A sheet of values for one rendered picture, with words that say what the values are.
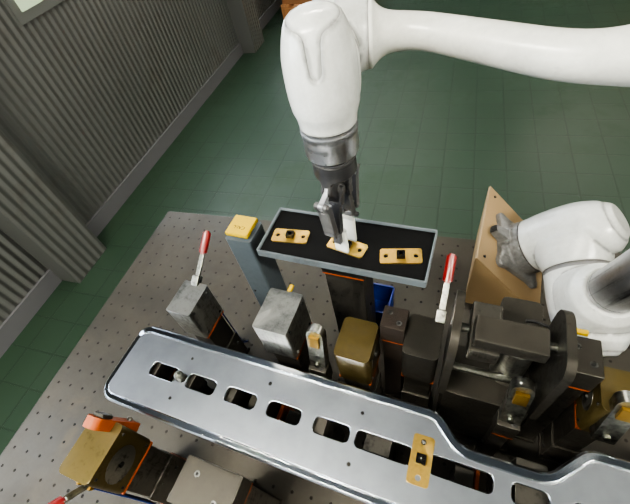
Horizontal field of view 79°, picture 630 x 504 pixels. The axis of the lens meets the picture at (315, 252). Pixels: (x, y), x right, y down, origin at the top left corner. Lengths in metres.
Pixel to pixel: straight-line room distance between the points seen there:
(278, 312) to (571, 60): 0.63
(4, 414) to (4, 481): 1.19
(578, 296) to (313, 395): 0.62
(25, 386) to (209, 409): 1.89
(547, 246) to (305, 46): 0.84
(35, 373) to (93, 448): 1.81
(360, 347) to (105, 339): 1.01
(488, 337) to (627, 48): 0.42
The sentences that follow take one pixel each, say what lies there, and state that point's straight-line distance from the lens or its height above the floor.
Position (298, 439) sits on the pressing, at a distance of 0.82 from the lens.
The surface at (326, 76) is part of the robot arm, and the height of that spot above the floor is 1.55.
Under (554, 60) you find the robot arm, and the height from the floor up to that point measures 1.52.
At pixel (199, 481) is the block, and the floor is 1.03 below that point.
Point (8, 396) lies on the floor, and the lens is 2.74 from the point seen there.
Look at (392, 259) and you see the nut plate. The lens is 0.79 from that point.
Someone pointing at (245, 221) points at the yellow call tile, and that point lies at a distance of 0.93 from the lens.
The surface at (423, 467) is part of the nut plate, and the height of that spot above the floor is 1.00.
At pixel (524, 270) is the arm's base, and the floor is 0.83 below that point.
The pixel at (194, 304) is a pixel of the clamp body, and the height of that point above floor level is 1.06.
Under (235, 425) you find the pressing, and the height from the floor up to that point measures 1.00.
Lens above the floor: 1.78
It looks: 50 degrees down
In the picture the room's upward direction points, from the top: 14 degrees counter-clockwise
